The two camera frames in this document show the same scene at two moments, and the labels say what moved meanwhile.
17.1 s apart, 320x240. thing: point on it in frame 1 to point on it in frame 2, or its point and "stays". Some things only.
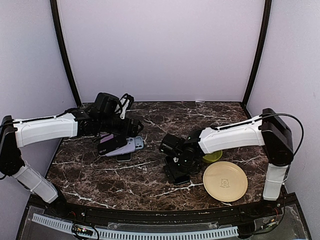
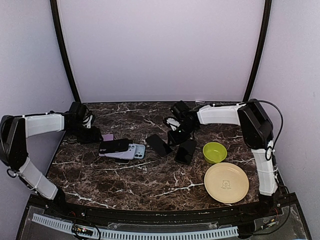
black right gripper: (176, 173) to (174, 139)
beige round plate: (225, 181) stays
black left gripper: (133, 132) to (93, 138)
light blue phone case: (139, 143) to (140, 151)
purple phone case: (107, 138) stays
